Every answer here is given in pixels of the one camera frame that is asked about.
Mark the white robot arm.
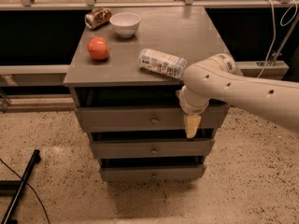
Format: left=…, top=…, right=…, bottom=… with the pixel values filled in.
left=177, top=53, right=299, bottom=138

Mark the thin black floor cable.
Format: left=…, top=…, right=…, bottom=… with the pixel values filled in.
left=0, top=158, right=51, bottom=224

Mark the clear plastic water bottle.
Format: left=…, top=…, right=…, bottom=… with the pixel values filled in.
left=138, top=49, right=187, bottom=79

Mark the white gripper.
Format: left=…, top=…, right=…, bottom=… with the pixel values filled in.
left=176, top=86, right=209, bottom=139

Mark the grey drawer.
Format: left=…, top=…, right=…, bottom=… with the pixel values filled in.
left=99, top=164, right=206, bottom=182
left=90, top=138, right=215, bottom=159
left=74, top=103, right=231, bottom=133

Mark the metal railing frame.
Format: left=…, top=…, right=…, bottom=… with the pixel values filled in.
left=0, top=0, right=299, bottom=114

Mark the white ceramic bowl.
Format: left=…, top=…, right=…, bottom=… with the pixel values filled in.
left=109, top=12, right=141, bottom=37

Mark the black stand leg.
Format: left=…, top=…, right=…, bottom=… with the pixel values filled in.
left=1, top=149, right=40, bottom=224

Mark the grey top drawer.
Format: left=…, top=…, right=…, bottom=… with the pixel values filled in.
left=74, top=103, right=231, bottom=133

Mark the grey middle drawer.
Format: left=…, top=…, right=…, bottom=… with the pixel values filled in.
left=90, top=138, right=215, bottom=159

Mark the red apple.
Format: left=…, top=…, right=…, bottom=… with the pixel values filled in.
left=87, top=37, right=110, bottom=61

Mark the brown drink can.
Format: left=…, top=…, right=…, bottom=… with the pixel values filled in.
left=84, top=7, right=112, bottom=29

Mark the grey bottom drawer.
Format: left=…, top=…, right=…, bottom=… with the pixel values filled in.
left=99, top=164, right=206, bottom=182

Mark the grey drawer cabinet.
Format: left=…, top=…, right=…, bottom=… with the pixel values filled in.
left=64, top=7, right=229, bottom=181

